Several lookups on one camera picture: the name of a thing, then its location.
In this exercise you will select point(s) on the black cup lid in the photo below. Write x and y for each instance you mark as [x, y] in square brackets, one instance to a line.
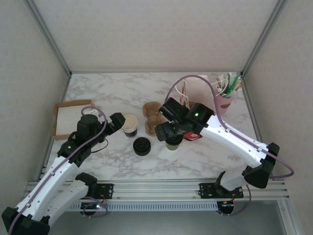
[174, 140]

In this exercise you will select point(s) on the stack of paper cups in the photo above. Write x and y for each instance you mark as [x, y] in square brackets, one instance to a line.
[129, 124]

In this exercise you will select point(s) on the green paper cup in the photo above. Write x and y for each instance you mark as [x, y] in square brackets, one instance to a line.
[173, 147]

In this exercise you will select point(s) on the red printed paper bag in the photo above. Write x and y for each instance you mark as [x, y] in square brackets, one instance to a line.
[198, 90]

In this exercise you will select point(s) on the brown cardboard napkin box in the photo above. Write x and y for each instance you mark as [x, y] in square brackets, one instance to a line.
[55, 122]

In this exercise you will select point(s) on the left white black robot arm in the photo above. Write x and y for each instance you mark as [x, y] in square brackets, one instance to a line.
[49, 186]

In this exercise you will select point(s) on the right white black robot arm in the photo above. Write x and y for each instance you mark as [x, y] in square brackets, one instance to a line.
[232, 139]

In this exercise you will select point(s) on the white paper napkins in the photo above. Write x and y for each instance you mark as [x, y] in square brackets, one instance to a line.
[66, 120]

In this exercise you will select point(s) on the pink holder cup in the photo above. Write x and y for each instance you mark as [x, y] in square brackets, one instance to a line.
[225, 105]

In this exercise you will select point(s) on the wooden stirrer stick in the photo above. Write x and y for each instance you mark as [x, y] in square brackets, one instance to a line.
[240, 86]
[218, 82]

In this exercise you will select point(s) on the green striped wrapped straw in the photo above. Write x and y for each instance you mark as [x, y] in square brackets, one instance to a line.
[229, 80]

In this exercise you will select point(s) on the small circuit board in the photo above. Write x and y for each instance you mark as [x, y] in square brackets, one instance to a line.
[226, 204]
[91, 206]

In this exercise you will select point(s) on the aluminium table side rail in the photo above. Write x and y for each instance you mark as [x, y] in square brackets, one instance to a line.
[247, 85]
[66, 88]

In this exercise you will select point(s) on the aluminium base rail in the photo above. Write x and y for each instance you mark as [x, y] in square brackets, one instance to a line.
[156, 189]

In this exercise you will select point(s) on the aluminium frame post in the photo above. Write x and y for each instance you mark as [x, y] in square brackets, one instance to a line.
[264, 39]
[49, 40]

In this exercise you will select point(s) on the aluminium lower frame bar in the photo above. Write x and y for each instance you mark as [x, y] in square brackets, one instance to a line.
[291, 220]

